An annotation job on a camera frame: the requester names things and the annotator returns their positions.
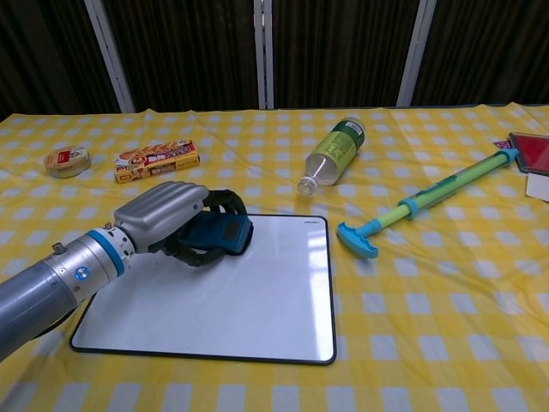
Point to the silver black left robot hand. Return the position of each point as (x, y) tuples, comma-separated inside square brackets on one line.
[(158, 212)]

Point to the round tan tin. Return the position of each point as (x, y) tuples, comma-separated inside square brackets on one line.
[(66, 161)]

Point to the blue whiteboard eraser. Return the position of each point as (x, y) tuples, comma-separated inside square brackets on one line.
[(214, 234)]

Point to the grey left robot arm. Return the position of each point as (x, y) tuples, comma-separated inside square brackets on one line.
[(43, 283)]

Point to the pink patterned small packet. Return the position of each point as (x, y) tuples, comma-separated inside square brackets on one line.
[(502, 144)]

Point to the white dry-erase board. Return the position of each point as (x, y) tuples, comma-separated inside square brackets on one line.
[(257, 300)]

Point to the white and blue card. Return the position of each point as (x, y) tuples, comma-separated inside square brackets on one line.
[(538, 187)]

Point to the clear bottle green label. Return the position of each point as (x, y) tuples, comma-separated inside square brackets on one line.
[(336, 148)]

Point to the yellow curry roux box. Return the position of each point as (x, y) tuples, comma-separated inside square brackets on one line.
[(154, 164)]

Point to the black curtain panel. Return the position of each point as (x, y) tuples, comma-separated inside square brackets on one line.
[(343, 51), (43, 51), (493, 47), (184, 51)]

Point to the white partition post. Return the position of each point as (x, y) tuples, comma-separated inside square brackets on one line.
[(415, 51), (263, 51), (109, 56)]

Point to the yellow checkered tablecloth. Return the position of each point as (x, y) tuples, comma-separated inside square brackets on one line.
[(429, 322)]

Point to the green blue toy pump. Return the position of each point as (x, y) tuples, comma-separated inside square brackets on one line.
[(429, 195)]

